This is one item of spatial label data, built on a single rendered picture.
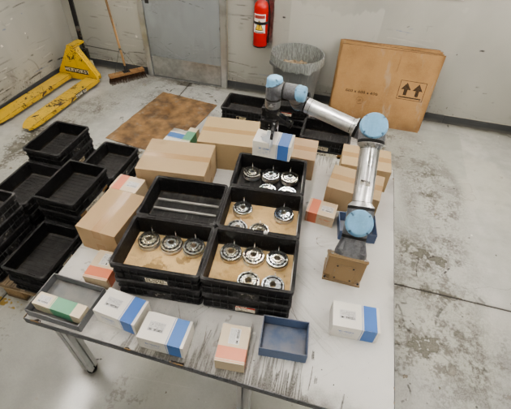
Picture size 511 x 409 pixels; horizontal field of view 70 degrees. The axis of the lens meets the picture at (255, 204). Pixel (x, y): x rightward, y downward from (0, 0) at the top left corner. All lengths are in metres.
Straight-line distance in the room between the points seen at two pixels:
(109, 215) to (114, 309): 0.51
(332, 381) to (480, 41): 3.69
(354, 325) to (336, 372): 0.20
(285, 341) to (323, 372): 0.20
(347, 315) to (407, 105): 3.12
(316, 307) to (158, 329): 0.71
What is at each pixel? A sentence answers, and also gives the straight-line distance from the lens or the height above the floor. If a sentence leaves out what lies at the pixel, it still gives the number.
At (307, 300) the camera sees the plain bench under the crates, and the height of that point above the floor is 0.70.
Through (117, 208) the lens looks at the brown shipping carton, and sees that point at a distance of 2.02.
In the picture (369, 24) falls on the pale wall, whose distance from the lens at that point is 4.36.
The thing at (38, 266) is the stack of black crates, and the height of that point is 0.27.
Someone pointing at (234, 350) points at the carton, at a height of 0.78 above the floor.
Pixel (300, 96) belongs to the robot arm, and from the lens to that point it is 1.74.
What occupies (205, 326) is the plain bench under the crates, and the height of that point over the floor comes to 0.70.
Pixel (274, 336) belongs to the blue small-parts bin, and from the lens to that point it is 1.70.
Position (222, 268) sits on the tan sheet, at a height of 0.83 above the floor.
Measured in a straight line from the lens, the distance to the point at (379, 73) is 4.34.
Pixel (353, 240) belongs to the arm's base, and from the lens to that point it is 1.76.
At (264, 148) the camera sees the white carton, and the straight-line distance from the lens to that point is 1.91.
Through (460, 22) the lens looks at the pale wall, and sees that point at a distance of 4.44.
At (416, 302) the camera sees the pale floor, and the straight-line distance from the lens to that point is 2.86.
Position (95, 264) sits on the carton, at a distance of 1.92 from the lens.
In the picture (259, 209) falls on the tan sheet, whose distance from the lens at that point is 1.96.
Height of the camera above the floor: 2.23
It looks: 44 degrees down
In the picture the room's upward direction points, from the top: 3 degrees clockwise
